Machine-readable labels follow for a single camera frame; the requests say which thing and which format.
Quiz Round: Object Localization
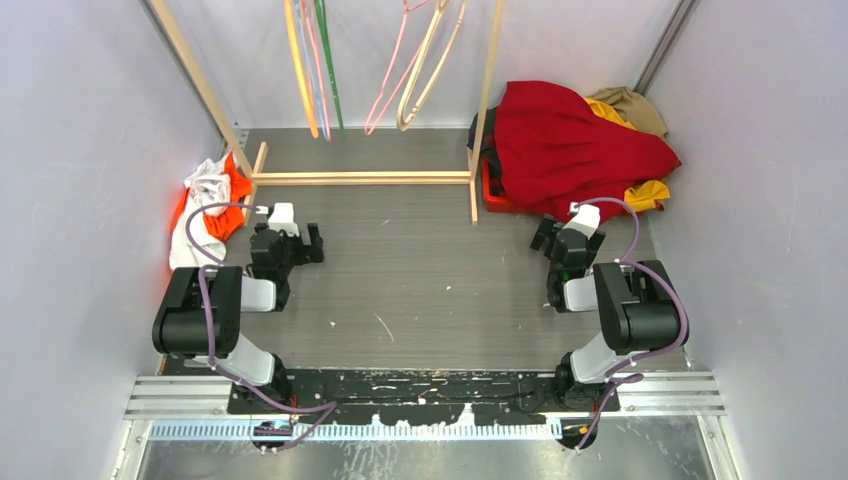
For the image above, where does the wooden clothes rack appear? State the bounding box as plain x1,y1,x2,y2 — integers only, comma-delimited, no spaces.
146,1,505,225

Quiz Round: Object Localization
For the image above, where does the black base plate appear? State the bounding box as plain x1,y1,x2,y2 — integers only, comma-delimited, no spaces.
227,368,621,427

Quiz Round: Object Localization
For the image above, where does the orange hanger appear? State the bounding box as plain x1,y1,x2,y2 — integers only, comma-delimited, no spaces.
283,0,319,138

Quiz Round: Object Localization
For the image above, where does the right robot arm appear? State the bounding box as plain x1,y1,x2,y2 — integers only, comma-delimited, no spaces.
530,214,687,411

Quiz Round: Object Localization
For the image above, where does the dark plaid garment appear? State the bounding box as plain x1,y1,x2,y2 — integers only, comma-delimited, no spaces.
480,107,505,190

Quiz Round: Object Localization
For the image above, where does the tan garment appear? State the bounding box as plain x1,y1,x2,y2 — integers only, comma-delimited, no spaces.
585,86,669,138

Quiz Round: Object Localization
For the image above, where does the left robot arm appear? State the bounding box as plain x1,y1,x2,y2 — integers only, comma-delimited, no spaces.
152,223,325,413

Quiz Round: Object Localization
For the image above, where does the red skirt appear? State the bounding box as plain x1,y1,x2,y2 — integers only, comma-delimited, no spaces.
493,80,683,224

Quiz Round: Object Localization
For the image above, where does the beige plastic hanger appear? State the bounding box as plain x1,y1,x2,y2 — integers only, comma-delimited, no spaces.
396,0,469,132

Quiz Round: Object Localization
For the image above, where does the pink wire hanger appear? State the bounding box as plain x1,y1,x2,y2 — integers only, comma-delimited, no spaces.
363,1,433,136

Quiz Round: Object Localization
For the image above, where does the red plastic bin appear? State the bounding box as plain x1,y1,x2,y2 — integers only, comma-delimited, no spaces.
481,161,528,214

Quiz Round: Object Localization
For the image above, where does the green hanger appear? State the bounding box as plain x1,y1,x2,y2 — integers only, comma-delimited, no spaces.
314,0,346,136

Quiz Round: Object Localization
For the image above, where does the light blue hanger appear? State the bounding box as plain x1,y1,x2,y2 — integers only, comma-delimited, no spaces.
296,0,331,141

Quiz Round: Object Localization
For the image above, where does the yellow garment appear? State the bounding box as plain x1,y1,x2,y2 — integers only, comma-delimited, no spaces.
593,113,679,213

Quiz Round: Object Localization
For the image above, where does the orange and white garment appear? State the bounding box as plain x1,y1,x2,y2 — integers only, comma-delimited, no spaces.
168,152,253,270

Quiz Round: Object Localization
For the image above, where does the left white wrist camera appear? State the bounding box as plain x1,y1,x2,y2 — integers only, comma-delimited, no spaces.
256,202,300,237

